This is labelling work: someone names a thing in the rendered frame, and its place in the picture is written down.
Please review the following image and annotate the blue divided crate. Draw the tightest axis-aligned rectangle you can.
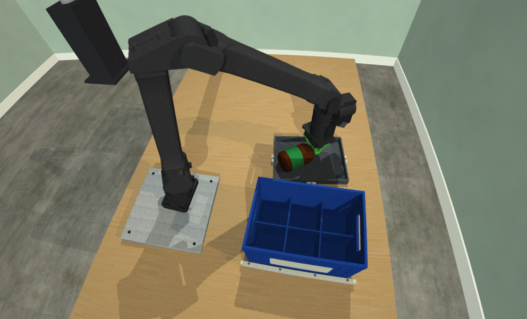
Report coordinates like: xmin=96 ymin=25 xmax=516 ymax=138
xmin=242 ymin=177 xmax=368 ymax=278

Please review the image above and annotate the brown bottle with green label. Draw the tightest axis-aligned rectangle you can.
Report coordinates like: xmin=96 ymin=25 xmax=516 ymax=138
xmin=277 ymin=144 xmax=315 ymax=172

